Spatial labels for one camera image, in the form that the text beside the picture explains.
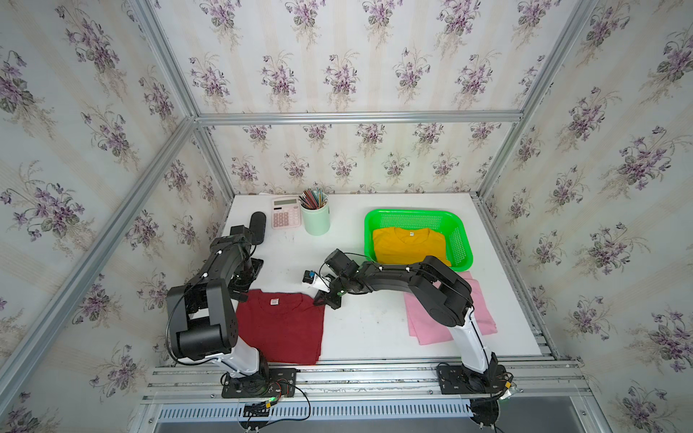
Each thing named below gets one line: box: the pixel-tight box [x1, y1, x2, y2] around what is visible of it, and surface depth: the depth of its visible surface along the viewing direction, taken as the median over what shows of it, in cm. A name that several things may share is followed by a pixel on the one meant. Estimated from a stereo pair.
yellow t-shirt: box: [373, 226, 453, 267], surface depth 104 cm
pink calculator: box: [271, 195, 302, 230], surface depth 113 cm
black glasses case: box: [249, 211, 268, 246], surface depth 109 cm
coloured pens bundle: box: [298, 187, 328, 210], surface depth 103 cm
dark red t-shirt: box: [236, 288, 326, 365], surface depth 85 cm
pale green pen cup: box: [299, 200, 331, 237], surface depth 105 cm
